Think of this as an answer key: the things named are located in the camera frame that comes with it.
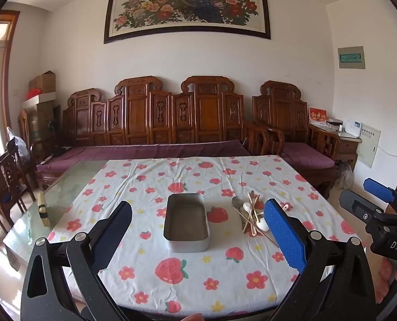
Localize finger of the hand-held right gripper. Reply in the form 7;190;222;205
363;178;397;204
339;190;387;228

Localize white plastic bag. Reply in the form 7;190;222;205
6;127;28;166

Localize white telephone unit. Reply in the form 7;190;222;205
343;119;363;137

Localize brown cardboard box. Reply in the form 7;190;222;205
29;70;57;94

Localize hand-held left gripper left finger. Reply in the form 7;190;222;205
20;201;152;321

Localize framed peacock flower painting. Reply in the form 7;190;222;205
104;0;272;45

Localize white plastic spoon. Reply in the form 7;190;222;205
243;201;257;236

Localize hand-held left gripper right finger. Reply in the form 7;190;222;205
264;199;376;321

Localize brown wooden chopstick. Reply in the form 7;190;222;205
234;206;280;248

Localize white electrical wall cabinet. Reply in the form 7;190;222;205
356;123;381;169

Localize carved wooden armchair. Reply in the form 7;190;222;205
245;80;341;199

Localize red gift box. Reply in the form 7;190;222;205
309;107;328;126

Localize grey mop head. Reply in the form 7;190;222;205
334;161;354;189

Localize green framed wall panel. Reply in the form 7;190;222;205
338;46;366;70

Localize wooden side table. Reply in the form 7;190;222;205
310;124;362;171

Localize strawberry flower print tablecloth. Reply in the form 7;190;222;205
46;155;381;318

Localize wooden door frame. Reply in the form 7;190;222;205
0;10;21;154

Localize white wall cable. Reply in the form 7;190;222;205
376;144;397;158

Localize rectangular metal tray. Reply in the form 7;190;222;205
163;193;210;252

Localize purple armchair cushion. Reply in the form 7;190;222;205
281;142;335;170

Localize metal spoon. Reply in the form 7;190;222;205
231;196;253;228

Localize carved wooden sofa bench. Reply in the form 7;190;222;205
36;76;254;191

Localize wooden dining chair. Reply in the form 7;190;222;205
0;150;28;241

